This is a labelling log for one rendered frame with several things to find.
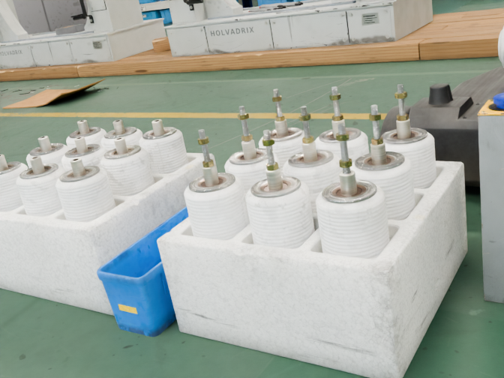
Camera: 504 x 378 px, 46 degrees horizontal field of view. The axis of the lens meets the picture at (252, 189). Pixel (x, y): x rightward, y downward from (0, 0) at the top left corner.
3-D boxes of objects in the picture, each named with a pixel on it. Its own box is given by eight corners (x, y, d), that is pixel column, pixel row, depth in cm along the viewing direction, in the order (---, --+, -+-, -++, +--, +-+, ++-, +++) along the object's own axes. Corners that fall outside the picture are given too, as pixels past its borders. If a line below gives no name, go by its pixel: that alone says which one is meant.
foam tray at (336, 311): (286, 231, 132) (273, 154, 126) (468, 251, 111) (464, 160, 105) (178, 332, 103) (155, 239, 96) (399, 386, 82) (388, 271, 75)
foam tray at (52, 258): (111, 211, 162) (94, 149, 155) (229, 224, 141) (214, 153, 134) (-12, 286, 132) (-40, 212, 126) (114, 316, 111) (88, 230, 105)
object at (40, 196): (67, 239, 131) (42, 162, 125) (97, 244, 126) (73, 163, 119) (31, 260, 124) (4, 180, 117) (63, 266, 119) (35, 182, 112)
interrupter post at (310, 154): (305, 158, 99) (302, 139, 98) (319, 157, 99) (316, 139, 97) (302, 163, 97) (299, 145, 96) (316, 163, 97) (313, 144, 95)
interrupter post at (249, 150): (248, 162, 103) (244, 144, 102) (241, 159, 105) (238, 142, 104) (259, 158, 104) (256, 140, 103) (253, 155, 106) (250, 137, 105)
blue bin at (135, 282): (204, 250, 130) (193, 200, 126) (247, 256, 124) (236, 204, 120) (109, 330, 107) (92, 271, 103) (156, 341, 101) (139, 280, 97)
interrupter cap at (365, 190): (355, 209, 78) (355, 205, 77) (311, 200, 83) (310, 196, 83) (388, 188, 82) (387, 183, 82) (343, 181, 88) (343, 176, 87)
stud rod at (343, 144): (349, 175, 82) (342, 122, 80) (352, 176, 81) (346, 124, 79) (342, 176, 82) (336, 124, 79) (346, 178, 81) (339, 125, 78)
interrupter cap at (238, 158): (242, 169, 100) (241, 166, 99) (222, 160, 106) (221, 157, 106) (280, 157, 103) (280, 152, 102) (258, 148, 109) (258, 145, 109)
